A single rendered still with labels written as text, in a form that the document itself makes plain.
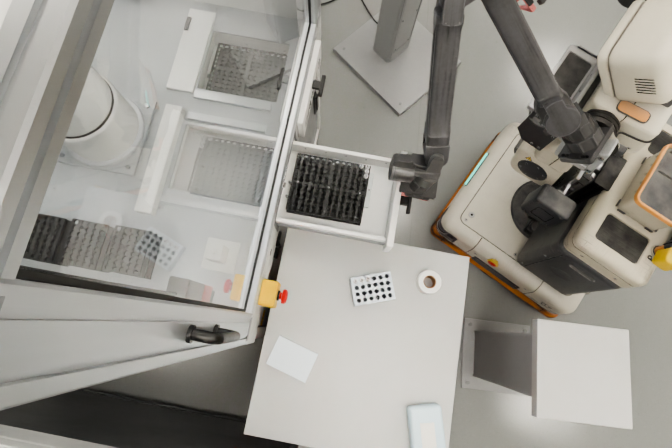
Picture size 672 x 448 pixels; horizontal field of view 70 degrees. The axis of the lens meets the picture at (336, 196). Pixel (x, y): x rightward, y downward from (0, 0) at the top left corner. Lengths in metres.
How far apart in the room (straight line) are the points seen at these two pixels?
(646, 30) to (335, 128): 1.54
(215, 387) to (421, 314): 1.12
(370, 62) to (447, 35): 1.54
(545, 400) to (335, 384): 0.62
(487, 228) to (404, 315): 0.75
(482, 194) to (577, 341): 0.76
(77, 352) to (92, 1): 0.26
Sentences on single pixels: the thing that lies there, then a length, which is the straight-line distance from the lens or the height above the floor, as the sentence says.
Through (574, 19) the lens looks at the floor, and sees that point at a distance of 3.08.
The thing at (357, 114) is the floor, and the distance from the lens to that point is 2.48.
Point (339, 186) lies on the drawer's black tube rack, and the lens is 1.43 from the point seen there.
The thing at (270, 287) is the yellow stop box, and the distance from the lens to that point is 1.35.
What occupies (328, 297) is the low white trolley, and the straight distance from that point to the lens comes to 1.49.
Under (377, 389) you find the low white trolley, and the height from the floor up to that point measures 0.76.
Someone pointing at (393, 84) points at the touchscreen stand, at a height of 0.04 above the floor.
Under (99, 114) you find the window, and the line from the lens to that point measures 0.42.
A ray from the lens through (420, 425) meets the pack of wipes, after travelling 1.49.
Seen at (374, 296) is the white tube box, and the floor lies 0.80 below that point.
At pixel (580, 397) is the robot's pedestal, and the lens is 1.68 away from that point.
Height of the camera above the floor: 2.25
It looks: 75 degrees down
